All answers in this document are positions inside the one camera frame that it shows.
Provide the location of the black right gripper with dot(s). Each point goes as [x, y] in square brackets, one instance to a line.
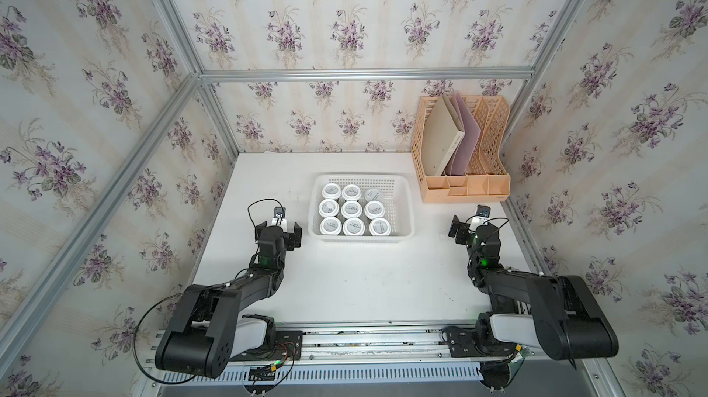
[454, 224]

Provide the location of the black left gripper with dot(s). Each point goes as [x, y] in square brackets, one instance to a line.
[292, 239]

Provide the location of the yogurt cup back row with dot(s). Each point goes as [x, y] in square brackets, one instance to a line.
[354, 227]
[331, 226]
[331, 191]
[380, 227]
[372, 194]

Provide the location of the yogurt cup row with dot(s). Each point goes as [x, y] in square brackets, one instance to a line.
[328, 208]
[372, 194]
[331, 191]
[331, 226]
[354, 227]
[380, 227]
[374, 210]
[351, 192]
[351, 209]

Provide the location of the yogurt cup front row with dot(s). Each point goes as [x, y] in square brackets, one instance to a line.
[351, 209]
[374, 210]
[328, 208]
[351, 192]

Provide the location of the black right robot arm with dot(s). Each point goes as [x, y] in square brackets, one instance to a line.
[556, 314]

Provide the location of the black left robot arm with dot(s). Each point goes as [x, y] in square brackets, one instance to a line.
[200, 336]

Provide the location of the white perforated plastic basket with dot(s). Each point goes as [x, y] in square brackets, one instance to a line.
[397, 200]

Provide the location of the peach plastic file organizer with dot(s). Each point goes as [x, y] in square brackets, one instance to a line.
[484, 179]

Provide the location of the purple folder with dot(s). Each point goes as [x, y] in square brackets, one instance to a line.
[465, 151]

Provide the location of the beige folder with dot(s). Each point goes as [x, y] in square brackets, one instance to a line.
[443, 132]

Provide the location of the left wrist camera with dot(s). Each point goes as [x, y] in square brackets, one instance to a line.
[279, 217]

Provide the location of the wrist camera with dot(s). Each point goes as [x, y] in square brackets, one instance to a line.
[481, 216]
[279, 217]

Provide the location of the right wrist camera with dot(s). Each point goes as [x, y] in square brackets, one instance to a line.
[481, 216]

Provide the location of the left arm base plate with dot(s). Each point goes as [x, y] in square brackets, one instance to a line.
[284, 345]

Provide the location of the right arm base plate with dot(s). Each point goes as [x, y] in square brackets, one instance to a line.
[466, 343]

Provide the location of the aluminium mounting rail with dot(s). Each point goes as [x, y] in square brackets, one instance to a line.
[370, 342]

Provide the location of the small circuit board with wires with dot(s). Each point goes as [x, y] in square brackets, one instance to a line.
[265, 373]

